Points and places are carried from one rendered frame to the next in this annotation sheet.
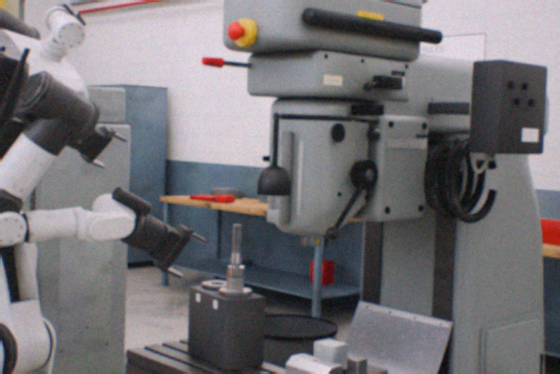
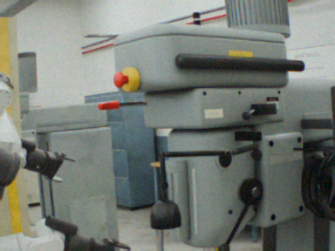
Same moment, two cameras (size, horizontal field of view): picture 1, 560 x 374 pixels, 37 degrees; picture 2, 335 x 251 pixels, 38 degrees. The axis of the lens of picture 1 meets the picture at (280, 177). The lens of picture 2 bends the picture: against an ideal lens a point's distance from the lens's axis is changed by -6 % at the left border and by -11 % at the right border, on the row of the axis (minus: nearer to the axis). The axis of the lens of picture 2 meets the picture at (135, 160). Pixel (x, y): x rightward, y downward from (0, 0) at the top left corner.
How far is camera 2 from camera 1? 0.63 m
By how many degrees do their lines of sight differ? 12
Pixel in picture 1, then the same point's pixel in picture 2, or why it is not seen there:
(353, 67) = (231, 99)
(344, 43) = (220, 79)
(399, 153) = (280, 166)
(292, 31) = (168, 75)
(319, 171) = (210, 195)
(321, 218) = (215, 234)
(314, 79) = (196, 115)
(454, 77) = (319, 95)
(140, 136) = (135, 123)
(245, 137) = not seen: hidden behind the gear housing
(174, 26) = not seen: hidden behind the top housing
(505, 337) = not seen: outside the picture
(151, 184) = (146, 153)
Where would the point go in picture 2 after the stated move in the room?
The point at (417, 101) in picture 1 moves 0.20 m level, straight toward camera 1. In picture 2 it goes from (291, 119) to (288, 122)
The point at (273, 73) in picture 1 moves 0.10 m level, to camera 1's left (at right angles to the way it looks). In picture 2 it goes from (163, 109) to (125, 111)
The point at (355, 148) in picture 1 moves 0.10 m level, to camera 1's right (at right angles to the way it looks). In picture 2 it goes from (242, 169) to (278, 166)
